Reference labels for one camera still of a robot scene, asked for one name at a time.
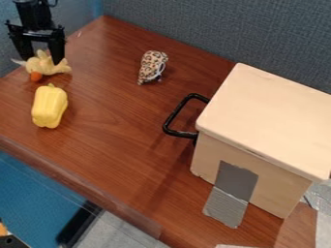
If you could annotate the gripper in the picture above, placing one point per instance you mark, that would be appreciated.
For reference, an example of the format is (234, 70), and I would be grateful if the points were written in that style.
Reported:
(35, 33)

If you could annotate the yellow plush duck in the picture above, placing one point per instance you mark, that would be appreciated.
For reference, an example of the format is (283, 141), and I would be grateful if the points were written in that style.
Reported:
(43, 66)

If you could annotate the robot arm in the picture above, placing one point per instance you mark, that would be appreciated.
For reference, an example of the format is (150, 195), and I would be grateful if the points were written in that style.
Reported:
(32, 11)

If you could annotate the yellow toy pepper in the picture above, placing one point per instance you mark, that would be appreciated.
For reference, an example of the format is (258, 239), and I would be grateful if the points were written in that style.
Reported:
(48, 106)

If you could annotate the leopard print plush toy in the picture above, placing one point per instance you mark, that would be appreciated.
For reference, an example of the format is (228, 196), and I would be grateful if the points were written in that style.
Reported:
(151, 66)

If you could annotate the drawer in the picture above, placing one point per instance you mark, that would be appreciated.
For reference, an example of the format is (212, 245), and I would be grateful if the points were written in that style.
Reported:
(183, 116)

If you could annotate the cabinet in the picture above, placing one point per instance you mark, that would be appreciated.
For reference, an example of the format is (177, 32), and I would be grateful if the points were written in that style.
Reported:
(263, 139)

